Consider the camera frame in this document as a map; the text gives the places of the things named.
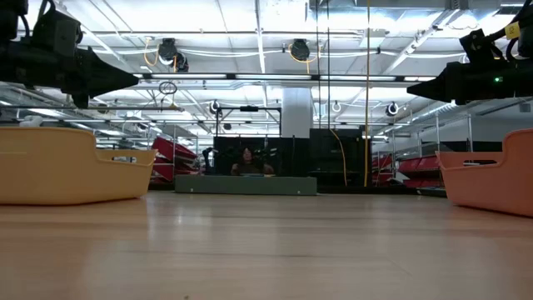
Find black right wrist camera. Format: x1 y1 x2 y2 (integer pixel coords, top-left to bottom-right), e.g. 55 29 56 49
459 27 507 63

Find yellow plastic bin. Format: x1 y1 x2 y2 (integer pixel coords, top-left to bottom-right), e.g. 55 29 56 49
0 126 158 207

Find black hanging cable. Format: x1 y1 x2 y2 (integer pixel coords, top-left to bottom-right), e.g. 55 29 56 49
314 0 332 130

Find red shelf bins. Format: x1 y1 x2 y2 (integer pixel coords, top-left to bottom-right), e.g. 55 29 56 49
371 153 443 189
150 136 200 185

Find black cable with yellow tag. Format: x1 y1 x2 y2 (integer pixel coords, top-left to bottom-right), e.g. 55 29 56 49
486 0 533 63

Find black overhead frame stand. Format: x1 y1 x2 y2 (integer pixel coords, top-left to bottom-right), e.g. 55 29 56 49
215 106 282 138

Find black remote control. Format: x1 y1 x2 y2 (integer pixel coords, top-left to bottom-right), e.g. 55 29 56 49
416 186 449 198

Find black partition wall panels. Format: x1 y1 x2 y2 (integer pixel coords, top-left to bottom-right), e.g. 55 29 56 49
212 127 374 193

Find black looped gripper cable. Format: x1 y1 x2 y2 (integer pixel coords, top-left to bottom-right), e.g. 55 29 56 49
16 0 57 38

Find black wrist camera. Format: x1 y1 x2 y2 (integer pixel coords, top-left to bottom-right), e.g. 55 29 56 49
459 27 507 63
31 8 84 58

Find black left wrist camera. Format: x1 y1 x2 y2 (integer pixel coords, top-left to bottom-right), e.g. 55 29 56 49
31 8 84 58

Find person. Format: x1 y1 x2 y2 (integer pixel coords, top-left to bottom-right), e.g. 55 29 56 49
230 146 276 177

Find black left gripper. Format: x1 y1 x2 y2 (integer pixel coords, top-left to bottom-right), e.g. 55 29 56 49
0 40 141 109

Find curved yellow cable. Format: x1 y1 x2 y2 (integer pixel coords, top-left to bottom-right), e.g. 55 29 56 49
330 128 349 187

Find orange plastic bin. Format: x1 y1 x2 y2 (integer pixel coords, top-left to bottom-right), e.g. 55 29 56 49
436 127 533 219

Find white building column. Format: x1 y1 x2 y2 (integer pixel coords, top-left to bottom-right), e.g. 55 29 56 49
281 87 312 139

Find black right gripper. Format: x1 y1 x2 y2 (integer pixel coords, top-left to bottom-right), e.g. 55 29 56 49
406 55 533 106

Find ceiling light strip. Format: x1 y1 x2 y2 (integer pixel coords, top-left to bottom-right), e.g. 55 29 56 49
132 72 438 83

